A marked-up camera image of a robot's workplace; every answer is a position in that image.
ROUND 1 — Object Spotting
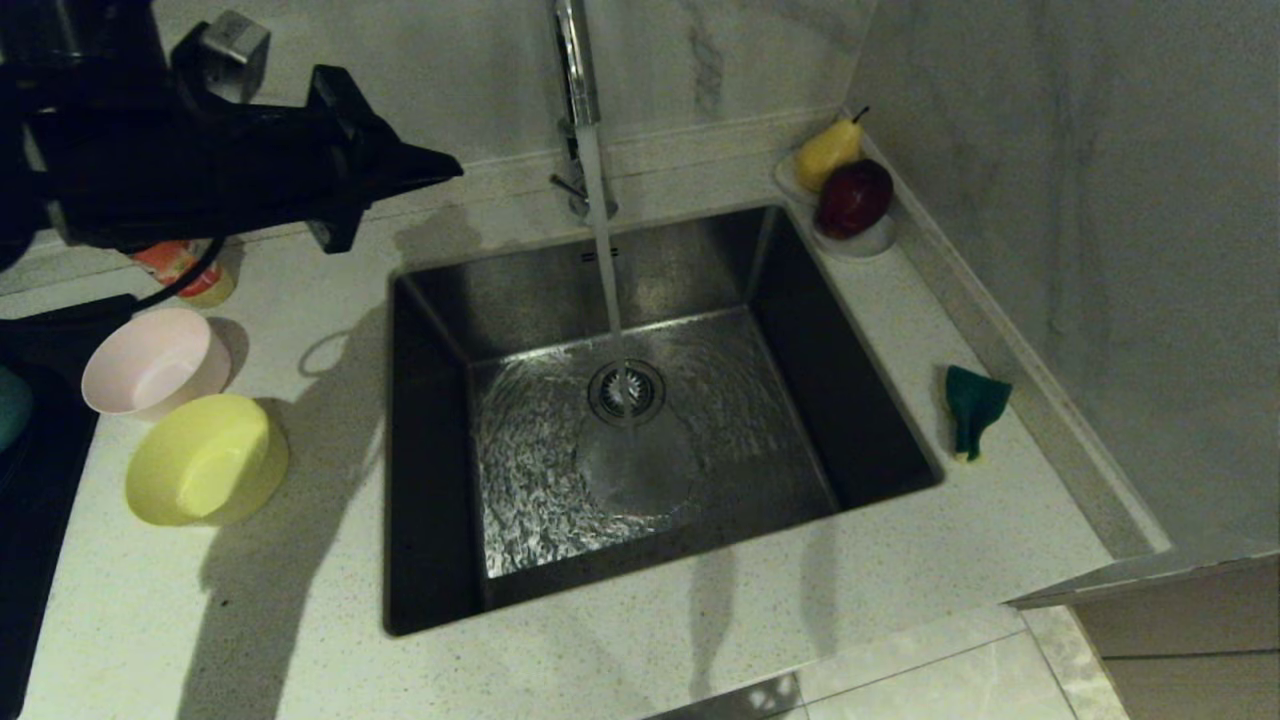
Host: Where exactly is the black induction cooktop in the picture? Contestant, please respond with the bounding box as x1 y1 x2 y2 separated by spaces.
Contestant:
0 294 138 720

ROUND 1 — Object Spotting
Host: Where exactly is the yellow detergent bottle red label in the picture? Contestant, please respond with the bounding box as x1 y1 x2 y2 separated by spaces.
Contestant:
130 238 236 309

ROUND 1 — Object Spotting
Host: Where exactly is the metal sink drain strainer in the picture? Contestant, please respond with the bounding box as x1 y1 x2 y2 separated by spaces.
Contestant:
588 360 667 428

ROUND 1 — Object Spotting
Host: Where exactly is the dark red apple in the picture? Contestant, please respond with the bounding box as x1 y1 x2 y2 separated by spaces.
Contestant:
817 158 895 240

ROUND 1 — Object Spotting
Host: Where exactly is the yellow pear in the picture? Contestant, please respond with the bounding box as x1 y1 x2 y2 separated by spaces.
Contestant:
795 105 871 193

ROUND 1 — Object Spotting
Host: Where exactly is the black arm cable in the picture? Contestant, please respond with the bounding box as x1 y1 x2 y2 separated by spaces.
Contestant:
130 238 226 306

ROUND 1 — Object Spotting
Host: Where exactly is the chrome faucet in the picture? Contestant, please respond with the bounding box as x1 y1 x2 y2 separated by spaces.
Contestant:
550 0 621 226

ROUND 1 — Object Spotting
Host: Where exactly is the yellow and green sponge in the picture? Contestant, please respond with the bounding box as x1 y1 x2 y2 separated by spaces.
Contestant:
945 365 1013 463

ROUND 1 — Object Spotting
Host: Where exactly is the yellow plastic bowl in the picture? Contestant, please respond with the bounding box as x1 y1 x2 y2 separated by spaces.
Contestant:
125 393 291 528

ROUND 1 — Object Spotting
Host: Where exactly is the blue plastic bowl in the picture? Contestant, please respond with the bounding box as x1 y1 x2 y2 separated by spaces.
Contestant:
0 365 36 453

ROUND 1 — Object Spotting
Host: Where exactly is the pink plastic bowl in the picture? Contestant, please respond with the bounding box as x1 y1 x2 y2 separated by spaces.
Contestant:
82 307 233 421

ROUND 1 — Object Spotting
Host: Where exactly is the small white dish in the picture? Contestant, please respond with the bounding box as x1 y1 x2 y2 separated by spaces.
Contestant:
775 150 899 261

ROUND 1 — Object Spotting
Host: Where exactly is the stainless steel sink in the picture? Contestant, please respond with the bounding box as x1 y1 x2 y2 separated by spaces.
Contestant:
383 203 944 638

